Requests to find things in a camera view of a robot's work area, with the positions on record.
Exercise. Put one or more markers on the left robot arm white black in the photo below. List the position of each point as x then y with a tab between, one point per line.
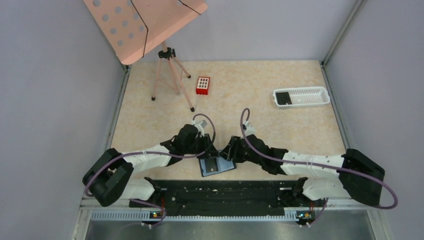
112	177

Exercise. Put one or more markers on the dark blue leather card holder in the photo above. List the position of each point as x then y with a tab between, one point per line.
223	166

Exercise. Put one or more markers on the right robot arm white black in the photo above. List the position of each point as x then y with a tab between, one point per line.
321	176

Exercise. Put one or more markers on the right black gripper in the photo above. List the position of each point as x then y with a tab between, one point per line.
234	148

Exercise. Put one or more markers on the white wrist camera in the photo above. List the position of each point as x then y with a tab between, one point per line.
202	125
248	129

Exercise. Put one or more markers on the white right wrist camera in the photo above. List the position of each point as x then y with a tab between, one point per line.
248	129

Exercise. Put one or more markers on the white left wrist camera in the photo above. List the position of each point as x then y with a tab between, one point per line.
202	125

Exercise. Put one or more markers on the red box with white grid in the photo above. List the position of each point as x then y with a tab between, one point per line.
203	85

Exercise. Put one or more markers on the black card in basket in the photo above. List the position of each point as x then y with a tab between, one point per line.
283	98

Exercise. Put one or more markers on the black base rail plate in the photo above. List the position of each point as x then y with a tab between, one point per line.
229	198

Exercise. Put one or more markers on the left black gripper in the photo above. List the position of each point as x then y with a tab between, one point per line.
205	145

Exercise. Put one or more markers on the white plastic slotted basket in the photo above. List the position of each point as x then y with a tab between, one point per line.
315	96

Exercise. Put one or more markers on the pink tripod stand legs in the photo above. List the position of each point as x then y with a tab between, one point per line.
176	71

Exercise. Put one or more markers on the pink perforated music stand desk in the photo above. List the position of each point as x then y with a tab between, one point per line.
135	27

